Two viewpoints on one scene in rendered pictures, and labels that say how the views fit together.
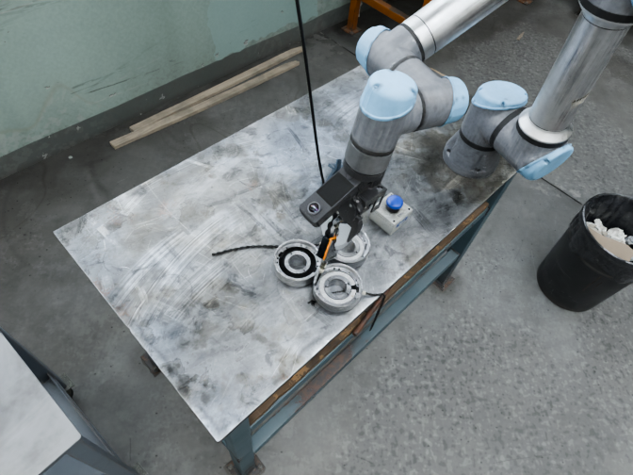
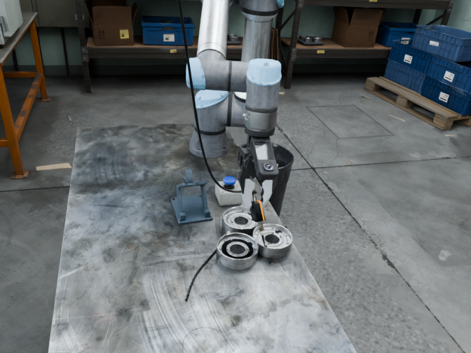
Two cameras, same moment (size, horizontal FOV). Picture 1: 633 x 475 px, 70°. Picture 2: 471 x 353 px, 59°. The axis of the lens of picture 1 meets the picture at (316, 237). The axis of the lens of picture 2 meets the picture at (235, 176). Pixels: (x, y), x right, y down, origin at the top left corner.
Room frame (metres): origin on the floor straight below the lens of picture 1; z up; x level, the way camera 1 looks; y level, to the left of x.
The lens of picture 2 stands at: (0.10, 0.72, 1.53)
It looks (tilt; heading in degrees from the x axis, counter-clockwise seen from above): 31 degrees down; 304
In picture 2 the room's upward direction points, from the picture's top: 5 degrees clockwise
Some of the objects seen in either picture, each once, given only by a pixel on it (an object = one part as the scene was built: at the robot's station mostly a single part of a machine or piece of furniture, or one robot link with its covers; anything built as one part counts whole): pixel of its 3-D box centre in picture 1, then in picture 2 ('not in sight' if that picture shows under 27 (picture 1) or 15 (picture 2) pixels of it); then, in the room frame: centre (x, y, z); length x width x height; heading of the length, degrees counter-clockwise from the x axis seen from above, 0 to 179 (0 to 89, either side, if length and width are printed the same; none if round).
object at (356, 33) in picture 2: not in sight; (355, 24); (1.88, -4.20, 0.67); 0.52 x 0.43 x 0.43; 51
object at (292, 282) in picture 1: (297, 264); (237, 251); (0.53, 0.03, 0.82); 0.10 x 0.10 x 0.04
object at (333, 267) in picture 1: (337, 288); (271, 241); (0.48, -0.06, 0.82); 0.10 x 0.10 x 0.04
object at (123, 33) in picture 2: not in sight; (112, 22); (3.57, -2.08, 0.64); 0.49 x 0.40 x 0.37; 56
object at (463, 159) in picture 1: (476, 145); (209, 137); (0.96, -0.39, 0.85); 0.15 x 0.15 x 0.10
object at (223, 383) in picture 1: (334, 183); (172, 209); (0.81, -0.03, 0.79); 1.20 x 0.60 x 0.02; 141
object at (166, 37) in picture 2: not in sight; (167, 31); (3.25, -2.52, 0.56); 0.52 x 0.38 x 0.22; 48
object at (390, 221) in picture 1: (392, 212); (228, 191); (0.71, -0.17, 0.82); 0.08 x 0.07 x 0.05; 141
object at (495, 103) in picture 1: (495, 112); (212, 108); (0.96, -0.39, 0.97); 0.13 x 0.12 x 0.14; 36
